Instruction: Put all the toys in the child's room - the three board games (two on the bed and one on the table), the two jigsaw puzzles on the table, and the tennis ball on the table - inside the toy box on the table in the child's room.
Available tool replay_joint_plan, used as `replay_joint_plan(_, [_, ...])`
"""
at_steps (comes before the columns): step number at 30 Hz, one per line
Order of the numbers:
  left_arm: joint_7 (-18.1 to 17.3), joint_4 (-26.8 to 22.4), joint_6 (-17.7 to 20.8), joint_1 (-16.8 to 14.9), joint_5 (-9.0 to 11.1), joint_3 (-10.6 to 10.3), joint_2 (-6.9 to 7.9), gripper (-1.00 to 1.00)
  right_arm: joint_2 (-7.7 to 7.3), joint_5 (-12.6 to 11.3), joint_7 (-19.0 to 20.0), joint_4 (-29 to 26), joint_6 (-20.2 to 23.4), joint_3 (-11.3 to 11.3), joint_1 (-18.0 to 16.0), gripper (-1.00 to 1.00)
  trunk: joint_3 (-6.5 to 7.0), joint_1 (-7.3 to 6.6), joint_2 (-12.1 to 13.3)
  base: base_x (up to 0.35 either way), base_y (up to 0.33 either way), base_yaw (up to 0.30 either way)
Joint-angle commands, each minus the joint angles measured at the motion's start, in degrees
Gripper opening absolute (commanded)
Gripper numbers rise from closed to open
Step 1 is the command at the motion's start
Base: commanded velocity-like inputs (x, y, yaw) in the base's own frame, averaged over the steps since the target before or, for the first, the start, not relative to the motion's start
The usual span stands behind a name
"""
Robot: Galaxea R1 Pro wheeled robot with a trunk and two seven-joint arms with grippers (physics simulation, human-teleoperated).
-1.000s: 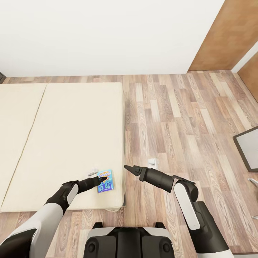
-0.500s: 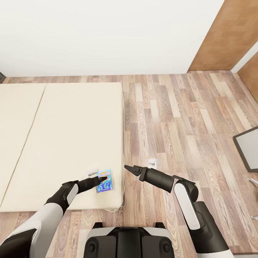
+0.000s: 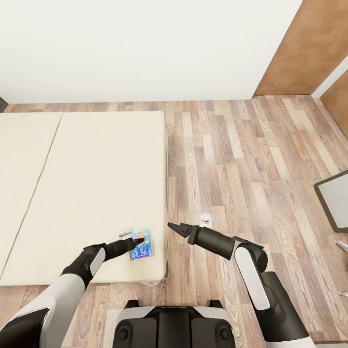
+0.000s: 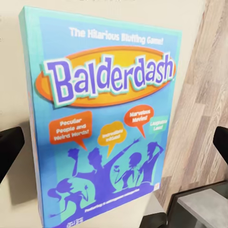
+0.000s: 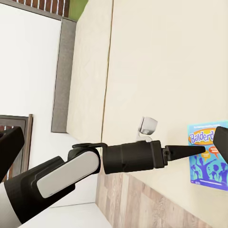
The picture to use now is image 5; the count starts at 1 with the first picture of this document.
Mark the board game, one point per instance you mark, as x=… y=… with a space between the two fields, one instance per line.
x=207 y=168

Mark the bed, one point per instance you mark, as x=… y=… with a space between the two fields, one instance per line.
x=165 y=59

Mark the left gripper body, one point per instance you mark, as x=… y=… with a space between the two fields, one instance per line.
x=142 y=156

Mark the fixed window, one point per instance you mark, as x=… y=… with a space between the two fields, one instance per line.
x=20 y=164

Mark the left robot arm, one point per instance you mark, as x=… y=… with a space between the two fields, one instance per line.
x=28 y=194

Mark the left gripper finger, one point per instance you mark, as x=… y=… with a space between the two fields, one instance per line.
x=171 y=153

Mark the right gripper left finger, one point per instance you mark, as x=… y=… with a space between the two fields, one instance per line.
x=11 y=142

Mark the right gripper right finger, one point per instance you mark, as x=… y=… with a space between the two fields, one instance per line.
x=220 y=140

